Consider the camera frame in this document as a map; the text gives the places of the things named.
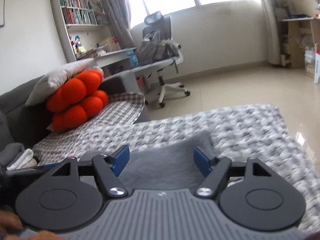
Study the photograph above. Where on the white office chair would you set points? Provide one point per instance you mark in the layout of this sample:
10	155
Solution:
153	22

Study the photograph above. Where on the right beige curtain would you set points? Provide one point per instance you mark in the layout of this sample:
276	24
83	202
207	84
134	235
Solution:
273	36

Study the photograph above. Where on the white bookshelf with books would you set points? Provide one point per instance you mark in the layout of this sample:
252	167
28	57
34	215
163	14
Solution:
83	28

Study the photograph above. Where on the grey knitted cat sweater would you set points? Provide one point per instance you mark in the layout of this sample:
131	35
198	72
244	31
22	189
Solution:
169	167

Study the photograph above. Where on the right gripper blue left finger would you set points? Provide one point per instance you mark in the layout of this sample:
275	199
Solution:
119	159

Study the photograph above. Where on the grey sofa headboard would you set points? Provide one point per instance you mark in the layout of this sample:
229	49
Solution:
28	125

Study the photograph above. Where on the grey backpack on chair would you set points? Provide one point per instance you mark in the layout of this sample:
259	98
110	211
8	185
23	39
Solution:
154	48

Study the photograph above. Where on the wooden desk shelf unit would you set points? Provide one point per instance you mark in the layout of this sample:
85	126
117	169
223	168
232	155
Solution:
299	34

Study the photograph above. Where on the grey checkered blanket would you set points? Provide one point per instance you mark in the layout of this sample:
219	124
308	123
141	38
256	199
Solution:
124	108

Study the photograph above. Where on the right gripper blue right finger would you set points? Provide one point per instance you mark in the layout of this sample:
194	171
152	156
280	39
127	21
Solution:
203	162

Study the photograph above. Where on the person's left hand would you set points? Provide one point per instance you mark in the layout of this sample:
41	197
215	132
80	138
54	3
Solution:
10	223

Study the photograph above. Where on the left grey curtain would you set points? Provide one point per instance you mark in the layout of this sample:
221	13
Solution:
119	14

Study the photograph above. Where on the orange pumpkin cushion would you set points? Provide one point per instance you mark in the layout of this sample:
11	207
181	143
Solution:
77	101

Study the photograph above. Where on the grey white quilted bedspread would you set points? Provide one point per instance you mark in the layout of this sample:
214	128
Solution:
238	132

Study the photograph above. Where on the white pillow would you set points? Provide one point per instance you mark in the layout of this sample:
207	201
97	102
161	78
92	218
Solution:
53	80

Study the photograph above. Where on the white blue cardboard box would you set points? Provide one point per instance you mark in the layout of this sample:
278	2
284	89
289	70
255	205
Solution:
317	65

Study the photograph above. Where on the stack of folded clothes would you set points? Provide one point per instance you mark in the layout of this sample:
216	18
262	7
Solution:
15	156

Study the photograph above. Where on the white desk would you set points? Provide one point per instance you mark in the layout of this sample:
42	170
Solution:
113	57

